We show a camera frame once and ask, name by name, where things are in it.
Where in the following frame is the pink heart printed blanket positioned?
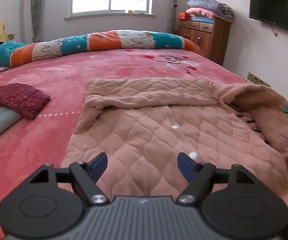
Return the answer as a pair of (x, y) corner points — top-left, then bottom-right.
(0, 49), (288, 238)

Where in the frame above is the wall socket strip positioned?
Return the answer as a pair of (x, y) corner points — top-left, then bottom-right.
(248, 72), (271, 87)

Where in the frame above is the black wall television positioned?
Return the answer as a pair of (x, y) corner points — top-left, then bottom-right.
(249, 0), (288, 35)

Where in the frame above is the maroon quilted cloth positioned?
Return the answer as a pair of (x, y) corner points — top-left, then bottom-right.
(0, 82), (51, 120)

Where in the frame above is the folded grey blue blanket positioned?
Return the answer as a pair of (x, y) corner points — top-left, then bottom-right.
(186, 0), (236, 20)

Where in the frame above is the pink quilted fleece garment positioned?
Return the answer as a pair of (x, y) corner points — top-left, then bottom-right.
(61, 77), (288, 205)

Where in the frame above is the folded pink blanket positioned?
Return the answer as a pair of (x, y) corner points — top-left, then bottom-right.
(185, 7), (216, 19)

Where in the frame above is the rolled teal orange quilt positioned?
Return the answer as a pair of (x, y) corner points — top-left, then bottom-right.
(0, 29), (206, 68)

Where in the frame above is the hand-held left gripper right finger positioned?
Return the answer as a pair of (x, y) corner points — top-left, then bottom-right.
(176, 152), (256, 205)

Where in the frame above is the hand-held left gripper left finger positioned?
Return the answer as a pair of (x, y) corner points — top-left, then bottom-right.
(29, 152), (109, 206)

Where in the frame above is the wooden cabinet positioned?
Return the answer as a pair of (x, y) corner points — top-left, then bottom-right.
(178, 16), (232, 67)

